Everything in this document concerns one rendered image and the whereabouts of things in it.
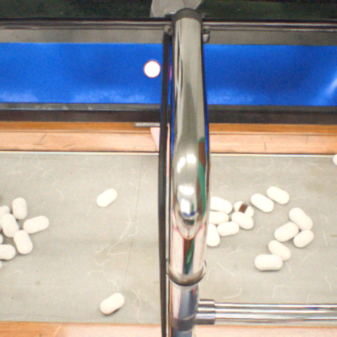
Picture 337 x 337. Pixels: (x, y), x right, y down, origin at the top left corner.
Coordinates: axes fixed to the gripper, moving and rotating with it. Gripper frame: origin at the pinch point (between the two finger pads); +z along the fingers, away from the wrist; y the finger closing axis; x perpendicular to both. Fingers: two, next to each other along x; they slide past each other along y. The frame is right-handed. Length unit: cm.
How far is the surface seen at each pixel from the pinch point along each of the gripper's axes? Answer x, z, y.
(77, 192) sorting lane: 0.3, 3.5, -13.6
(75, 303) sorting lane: -11.6, 17.4, -11.3
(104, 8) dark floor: 178, -91, -38
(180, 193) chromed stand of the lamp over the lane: -46.2, 1.3, 1.3
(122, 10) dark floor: 177, -89, -28
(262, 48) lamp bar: -35.9, -9.2, 7.4
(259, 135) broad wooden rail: 5.5, -6.2, 15.4
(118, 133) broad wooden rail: 5.6, -6.2, -8.1
